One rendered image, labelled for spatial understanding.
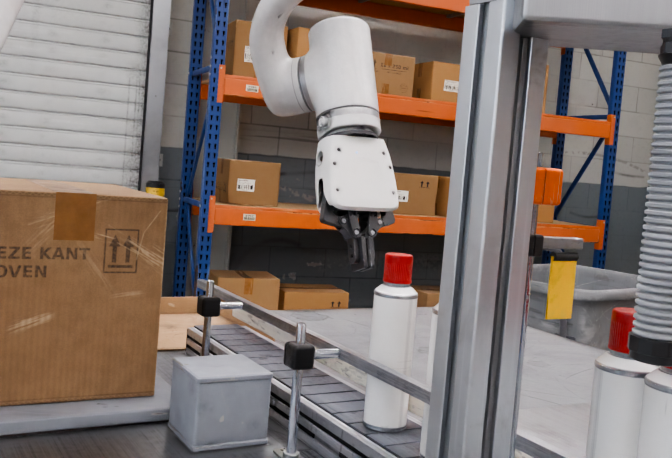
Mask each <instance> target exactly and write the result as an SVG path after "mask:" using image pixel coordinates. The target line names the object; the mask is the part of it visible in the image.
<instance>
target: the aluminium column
mask: <svg viewBox="0 0 672 458"><path fill-rule="evenodd" d="M514 5H515V0H495V1H490V2H485V3H480V4H475V5H471V6H466V8H465V19H464V30H463V41H462V52H461V63H460V75H459V86H458V97H457V108H456V119H455V130H454V141H453V152H452V163H451V174H450V185H449V196H448V207H447V218H446V229H445V240H444V251H443V262H442V273H441V285H440V296H439V307H438V318H437V329H436V340H435V351H434V362H433V373H432V384H431V395H430V406H429V417H428V428H427V439H426V450H425V458H509V449H510V439H511V429H512V418H513V408H514V397H515V387H516V377H517V366H518V356H519V345H520V335H521V325H522V314H523V304H524V293H525V283H526V273H527V262H528V252H529V241H530V231H531V221H532V210H533V200H534V189H535V179H536V169H537V158H538V148H539V137H540V127H541V116H542V106H543V96H544V85H545V75H546V64H547V54H548V44H549V40H546V39H541V38H536V37H528V39H527V38H520V34H518V33H516V32H515V31H514V29H513V16H514Z"/></svg>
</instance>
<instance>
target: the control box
mask: <svg viewBox="0 0 672 458"><path fill-rule="evenodd" d="M668 28H672V0H515V5H514V16H513V29H514V31H515V32H516V33H518V34H520V38H527V39H528V37H536V38H541V39H546V40H549V44H548V46H552V47H567V48H581V49H596V50H610V51H625V52H640V53H654V54H660V49H661V46H662V45H663V40H662V38H661V35H662V29H668Z"/></svg>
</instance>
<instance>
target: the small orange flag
mask: <svg viewBox="0 0 672 458"><path fill-rule="evenodd" d="M550 259H551V263H550V274H549V284H548V294H547V304H546V315H545V319H571V314H572V304H573V294H574V284H575V274H576V263H577V260H578V259H579V255H578V253H576V252H551V253H550Z"/></svg>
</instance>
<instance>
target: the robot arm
mask: <svg viewBox="0 0 672 458"><path fill-rule="evenodd" d="M302 1H303V0H261V1H260V3H259V5H258V7H257V9H256V12H255V14H254V17H253V20H252V24H251V29H250V37H249V44H250V53H251V58H252V63H253V66H254V70H255V74H256V77H257V80H258V83H259V87H260V90H261V93H262V96H263V98H264V102H265V103H266V105H267V107H268V108H269V110H270V111H271V112H272V113H273V114H275V115H277V116H281V117H287V116H294V115H299V114H304V113H309V112H314V111H315V113H316V124H317V135H318V140H319V141H320V142H319V143H318V148H317V155H316V167H315V190H316V202H317V208H318V211H319V213H320V218H319V220H320V222H321V223H323V224H326V225H329V226H334V227H335V228H336V229H337V230H338V231H339V232H340V233H341V234H342V237H343V239H344V240H345V241H347V244H348V254H349V262H350V264H351V269H352V272H357V271H360V272H364V271H367V270H370V269H372V268H374V266H375V263H374V262H375V251H374V242H373V237H375V236H376V235H377V232H378V231H379V229H380V228H381V227H385V226H389V225H391V224H393V223H395V217H394V214H393V211H394V210H396V209H397V208H398V194H397V187H396V181H395V176H394V171H393V167H392V163H391V159H390V155H389V152H388V149H387V147H386V144H385V142H384V140H383V139H379V138H378V136H379V135H380V134H381V126H380V117H379V108H378V99H377V90H376V81H375V72H374V63H373V54H372V46H371V37H370V29H369V26H368V24H367V23H366V22H364V21H363V20H361V19H358V18H355V17H348V16H339V17H332V18H328V19H325V20H322V21H320V22H318V23H316V24H315V25H314V26H313V27H312V28H311V29H310V31H309V34H308V37H309V51H308V53H307V54H306V55H304V56H301V57H297V58H291V57H290V56H289V55H288V53H287V50H286V46H285V40H284V28H285V24H286V21H287V19H288V17H289V15H290V13H291V12H292V10H293V9H294V8H295V7H296V6H297V5H298V4H299V3H300V2H302ZM23 2H24V0H0V52H1V50H2V48H3V46H4V44H5V42H6V39H7V37H8V35H9V33H10V31H11V28H12V26H13V24H14V22H15V20H16V18H17V15H18V13H19V11H20V9H21V7H22V5H23ZM379 217H380V218H379ZM358 218H359V221H358Z"/></svg>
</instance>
